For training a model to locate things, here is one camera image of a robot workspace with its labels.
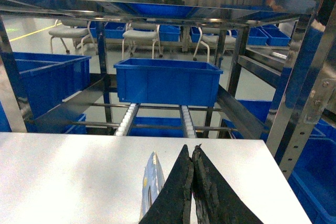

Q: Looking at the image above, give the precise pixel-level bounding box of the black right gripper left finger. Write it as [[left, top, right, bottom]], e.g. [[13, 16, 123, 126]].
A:
[[139, 145, 194, 223]]

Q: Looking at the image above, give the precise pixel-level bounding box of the blue bin lower shelf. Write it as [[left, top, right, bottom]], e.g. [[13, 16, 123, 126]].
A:
[[129, 116, 184, 138]]

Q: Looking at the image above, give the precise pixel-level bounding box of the teal flower gift bag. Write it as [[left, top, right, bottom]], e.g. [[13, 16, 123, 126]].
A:
[[139, 152, 165, 220]]

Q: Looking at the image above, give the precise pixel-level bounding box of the blue bin shelf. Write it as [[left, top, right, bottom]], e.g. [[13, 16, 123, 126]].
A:
[[114, 58, 223, 106], [129, 116, 184, 138], [13, 52, 91, 118]]

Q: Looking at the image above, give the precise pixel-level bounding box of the blue bin centre shelf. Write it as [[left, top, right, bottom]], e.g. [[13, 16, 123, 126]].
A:
[[114, 58, 223, 106]]

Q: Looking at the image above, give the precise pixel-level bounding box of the grey office chair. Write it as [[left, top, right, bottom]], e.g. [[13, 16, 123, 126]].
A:
[[192, 27, 236, 63], [48, 19, 98, 55], [122, 23, 163, 60]]

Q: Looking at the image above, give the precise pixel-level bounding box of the blue bin left shelf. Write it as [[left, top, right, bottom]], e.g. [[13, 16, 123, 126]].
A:
[[13, 52, 91, 118]]

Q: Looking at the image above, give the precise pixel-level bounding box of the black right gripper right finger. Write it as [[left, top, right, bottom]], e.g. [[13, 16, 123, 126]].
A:
[[192, 145, 262, 223]]

